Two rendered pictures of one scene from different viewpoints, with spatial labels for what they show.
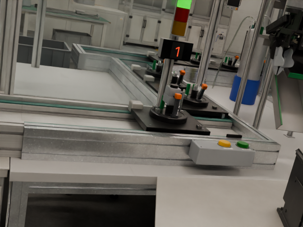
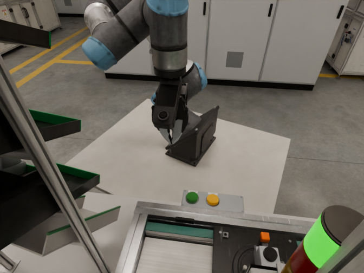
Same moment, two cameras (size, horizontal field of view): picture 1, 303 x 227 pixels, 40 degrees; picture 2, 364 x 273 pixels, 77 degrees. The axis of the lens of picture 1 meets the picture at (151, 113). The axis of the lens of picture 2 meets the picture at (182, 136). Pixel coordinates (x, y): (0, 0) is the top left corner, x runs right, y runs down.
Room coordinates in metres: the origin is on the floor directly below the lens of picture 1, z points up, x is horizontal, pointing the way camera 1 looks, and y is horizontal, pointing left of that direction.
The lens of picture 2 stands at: (1.75, -0.13, 1.62)
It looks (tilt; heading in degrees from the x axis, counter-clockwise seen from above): 40 degrees down; 209
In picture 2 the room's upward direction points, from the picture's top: straight up
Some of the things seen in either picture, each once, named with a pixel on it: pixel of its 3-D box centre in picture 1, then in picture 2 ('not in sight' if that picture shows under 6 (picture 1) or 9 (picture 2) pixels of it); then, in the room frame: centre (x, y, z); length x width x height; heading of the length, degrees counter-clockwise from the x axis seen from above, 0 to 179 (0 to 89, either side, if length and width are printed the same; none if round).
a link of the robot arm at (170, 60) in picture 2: (300, 3); (168, 56); (1.34, -0.38, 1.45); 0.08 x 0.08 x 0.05
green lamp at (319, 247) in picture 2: (184, 1); (336, 241); (1.57, -0.04, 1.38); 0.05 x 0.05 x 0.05
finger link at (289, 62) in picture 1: (286, 62); (166, 125); (1.34, -0.40, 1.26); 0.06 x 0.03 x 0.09; 21
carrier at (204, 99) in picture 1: (194, 92); not in sight; (1.76, -0.17, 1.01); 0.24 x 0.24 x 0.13; 21
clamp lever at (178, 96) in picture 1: (175, 103); (262, 245); (1.41, -0.08, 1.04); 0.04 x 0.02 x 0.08; 21
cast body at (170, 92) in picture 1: (171, 93); (267, 264); (1.46, -0.06, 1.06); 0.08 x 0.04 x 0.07; 21
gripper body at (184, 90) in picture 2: (293, 29); (171, 89); (1.33, -0.38, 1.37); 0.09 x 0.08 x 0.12; 21
